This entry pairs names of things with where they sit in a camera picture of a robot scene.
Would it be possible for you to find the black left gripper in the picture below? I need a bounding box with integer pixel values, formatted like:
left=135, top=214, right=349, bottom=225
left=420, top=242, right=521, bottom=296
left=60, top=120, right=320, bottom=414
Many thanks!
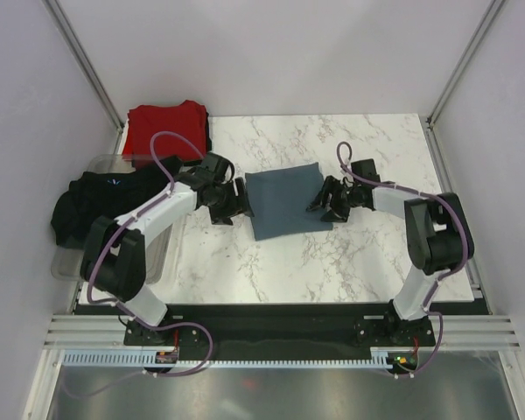
left=206, top=178, right=254, bottom=226

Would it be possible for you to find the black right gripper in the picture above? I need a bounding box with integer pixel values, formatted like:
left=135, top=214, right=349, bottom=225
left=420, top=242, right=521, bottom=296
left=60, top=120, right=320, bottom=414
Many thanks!
left=307, top=175, right=361, bottom=223

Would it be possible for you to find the blue-grey t-shirt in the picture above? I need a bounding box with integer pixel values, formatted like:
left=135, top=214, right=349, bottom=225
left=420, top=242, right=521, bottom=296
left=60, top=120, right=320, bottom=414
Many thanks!
left=245, top=163, right=333, bottom=242

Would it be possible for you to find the black t-shirt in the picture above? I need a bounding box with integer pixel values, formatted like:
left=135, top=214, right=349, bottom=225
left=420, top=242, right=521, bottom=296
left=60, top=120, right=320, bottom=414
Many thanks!
left=51, top=163, right=169, bottom=249
left=185, top=111, right=213, bottom=166

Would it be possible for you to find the clear plastic bin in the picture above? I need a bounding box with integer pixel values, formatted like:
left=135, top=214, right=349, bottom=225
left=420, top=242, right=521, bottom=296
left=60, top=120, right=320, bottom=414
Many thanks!
left=51, top=153, right=179, bottom=285

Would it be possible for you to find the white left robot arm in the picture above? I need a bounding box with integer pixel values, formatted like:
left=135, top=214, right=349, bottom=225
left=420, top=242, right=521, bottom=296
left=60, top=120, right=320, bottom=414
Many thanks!
left=80, top=152, right=254, bottom=344

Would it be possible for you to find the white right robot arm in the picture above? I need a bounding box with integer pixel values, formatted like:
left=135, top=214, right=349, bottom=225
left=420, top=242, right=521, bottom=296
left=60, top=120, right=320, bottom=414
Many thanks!
left=306, top=159, right=474, bottom=345

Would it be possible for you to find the folded black t-shirt under red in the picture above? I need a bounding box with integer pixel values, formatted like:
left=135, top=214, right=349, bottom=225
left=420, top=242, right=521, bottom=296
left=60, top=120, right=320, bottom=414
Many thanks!
left=185, top=111, right=213, bottom=166

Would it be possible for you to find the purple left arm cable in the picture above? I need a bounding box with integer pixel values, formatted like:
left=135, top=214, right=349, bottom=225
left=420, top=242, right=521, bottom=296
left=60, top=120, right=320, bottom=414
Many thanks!
left=87, top=131, right=209, bottom=329

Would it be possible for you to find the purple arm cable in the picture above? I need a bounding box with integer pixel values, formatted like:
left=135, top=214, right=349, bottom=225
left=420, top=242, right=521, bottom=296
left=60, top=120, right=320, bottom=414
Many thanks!
left=335, top=142, right=472, bottom=314
left=87, top=131, right=209, bottom=329

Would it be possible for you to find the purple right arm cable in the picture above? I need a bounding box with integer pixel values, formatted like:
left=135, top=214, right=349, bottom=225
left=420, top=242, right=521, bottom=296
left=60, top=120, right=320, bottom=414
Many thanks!
left=335, top=142, right=472, bottom=314

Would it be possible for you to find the aluminium corner frame post right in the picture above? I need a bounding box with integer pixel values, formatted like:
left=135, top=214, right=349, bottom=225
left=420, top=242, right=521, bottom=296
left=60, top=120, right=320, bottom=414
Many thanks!
left=426, top=0, right=508, bottom=128

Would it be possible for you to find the aluminium corner frame post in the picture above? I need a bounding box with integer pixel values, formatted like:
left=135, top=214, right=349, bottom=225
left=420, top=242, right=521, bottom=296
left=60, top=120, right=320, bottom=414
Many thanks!
left=426, top=0, right=508, bottom=128
left=43, top=0, right=124, bottom=132

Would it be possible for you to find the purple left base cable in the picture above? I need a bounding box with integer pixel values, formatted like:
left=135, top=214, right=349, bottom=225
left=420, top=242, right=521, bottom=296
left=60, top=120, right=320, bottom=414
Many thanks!
left=63, top=318, right=216, bottom=399

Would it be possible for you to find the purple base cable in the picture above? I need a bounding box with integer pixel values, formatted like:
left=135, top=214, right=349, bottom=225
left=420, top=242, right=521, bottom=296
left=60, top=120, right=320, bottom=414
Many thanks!
left=63, top=318, right=216, bottom=399
left=387, top=310, right=447, bottom=380

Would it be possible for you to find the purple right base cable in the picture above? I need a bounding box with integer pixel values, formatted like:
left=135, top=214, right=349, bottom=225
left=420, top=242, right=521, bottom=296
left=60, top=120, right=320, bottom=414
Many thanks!
left=387, top=310, right=447, bottom=380

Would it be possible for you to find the white slotted cable duct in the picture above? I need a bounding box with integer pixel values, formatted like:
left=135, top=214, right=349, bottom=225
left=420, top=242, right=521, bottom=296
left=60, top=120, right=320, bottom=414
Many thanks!
left=61, top=347, right=393, bottom=369

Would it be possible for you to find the aluminium corner frame post left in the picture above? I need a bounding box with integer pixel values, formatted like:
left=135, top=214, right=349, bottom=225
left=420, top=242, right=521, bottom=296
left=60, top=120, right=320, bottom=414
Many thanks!
left=43, top=0, right=124, bottom=132

